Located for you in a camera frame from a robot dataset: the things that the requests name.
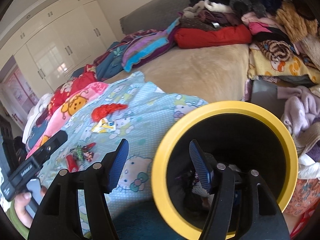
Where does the light blue cartoon cat blanket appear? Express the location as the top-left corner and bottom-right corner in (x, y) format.
(25, 71), (209, 238)

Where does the lavender fleece cloth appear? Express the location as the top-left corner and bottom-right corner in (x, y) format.
(276, 86), (320, 145)

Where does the dark wooden furniture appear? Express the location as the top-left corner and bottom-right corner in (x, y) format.
(0, 115), (15, 170)

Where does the red snack packet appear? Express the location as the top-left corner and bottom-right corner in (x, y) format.
(65, 154), (78, 172)

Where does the mauve garment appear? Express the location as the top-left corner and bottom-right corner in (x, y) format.
(179, 10), (243, 32)

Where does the dark teal cloth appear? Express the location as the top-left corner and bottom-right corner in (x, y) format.
(114, 200), (203, 240)

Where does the cream wardrobe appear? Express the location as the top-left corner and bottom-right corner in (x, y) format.
(0, 0), (119, 95)

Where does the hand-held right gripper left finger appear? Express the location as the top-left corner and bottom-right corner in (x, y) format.
(27, 139), (129, 240)

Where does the red floral cloth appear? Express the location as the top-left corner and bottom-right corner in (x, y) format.
(49, 65), (100, 105)

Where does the purple striped blanket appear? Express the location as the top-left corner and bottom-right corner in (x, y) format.
(121, 17), (180, 72)

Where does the yellow rimmed bin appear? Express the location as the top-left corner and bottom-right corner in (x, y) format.
(151, 100), (299, 233)

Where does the dark red candy wrapper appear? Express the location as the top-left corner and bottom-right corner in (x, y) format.
(84, 143), (97, 162)

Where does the person's left hand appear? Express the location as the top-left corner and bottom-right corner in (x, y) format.
(14, 186), (48, 230)

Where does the maroon blanket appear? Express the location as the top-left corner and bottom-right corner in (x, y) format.
(94, 29), (160, 63)

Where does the yellow cartoon blanket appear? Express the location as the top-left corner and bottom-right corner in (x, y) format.
(246, 42), (320, 85)

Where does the red padded jacket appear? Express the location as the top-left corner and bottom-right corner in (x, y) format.
(174, 25), (252, 49)

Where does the grey speckled garment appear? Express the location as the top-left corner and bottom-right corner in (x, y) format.
(229, 0), (267, 17)

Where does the grey headboard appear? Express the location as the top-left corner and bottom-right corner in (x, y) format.
(119, 0), (193, 35)

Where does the tan fleece garment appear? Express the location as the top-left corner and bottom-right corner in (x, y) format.
(275, 4), (318, 43)

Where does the tiger striped cloth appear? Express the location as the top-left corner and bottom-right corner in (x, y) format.
(257, 39), (293, 60)

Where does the navy printed blanket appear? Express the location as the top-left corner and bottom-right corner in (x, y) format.
(26, 115), (53, 145)

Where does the beige bed sheet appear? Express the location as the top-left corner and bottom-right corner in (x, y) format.
(105, 44), (250, 105)

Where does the pink garment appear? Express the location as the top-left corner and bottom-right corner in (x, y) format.
(241, 12), (278, 35)

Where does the blue floral quilt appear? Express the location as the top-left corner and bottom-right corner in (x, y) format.
(94, 41), (130, 82)

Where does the yellow and white wrapper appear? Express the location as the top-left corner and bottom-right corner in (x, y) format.
(91, 119), (118, 133)

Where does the white crumpled cloth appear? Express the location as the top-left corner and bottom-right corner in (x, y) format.
(296, 152), (320, 180)

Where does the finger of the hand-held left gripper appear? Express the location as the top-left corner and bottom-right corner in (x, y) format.
(32, 130), (68, 159)

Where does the pink door curtain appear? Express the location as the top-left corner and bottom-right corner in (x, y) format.
(0, 65), (39, 110)

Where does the green candy wrapper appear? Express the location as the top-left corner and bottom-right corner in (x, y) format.
(71, 145), (84, 160)

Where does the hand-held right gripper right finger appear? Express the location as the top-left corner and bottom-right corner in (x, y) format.
(189, 140), (290, 240)

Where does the pink blanket with yellow bear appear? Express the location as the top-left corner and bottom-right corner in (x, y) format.
(25, 81), (109, 153)

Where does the orange floral cloth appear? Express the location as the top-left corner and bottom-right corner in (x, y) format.
(284, 177), (320, 217)

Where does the white and beige garment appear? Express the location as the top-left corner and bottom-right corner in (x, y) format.
(182, 0), (233, 14)

